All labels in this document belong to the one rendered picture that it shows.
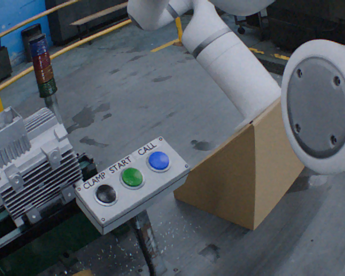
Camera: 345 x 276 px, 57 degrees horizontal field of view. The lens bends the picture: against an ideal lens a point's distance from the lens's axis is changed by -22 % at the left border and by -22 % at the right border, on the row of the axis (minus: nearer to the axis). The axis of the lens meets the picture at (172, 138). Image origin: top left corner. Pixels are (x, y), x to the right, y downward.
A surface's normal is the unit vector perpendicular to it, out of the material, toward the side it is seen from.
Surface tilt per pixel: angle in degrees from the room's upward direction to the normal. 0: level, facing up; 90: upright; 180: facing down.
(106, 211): 29
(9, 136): 90
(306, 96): 72
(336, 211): 0
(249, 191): 90
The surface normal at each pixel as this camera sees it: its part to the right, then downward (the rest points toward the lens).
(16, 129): 0.66, 0.30
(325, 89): -0.88, 0.05
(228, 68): -0.38, 0.22
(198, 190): -0.67, 0.47
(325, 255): -0.15, -0.84
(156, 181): 0.18, -0.59
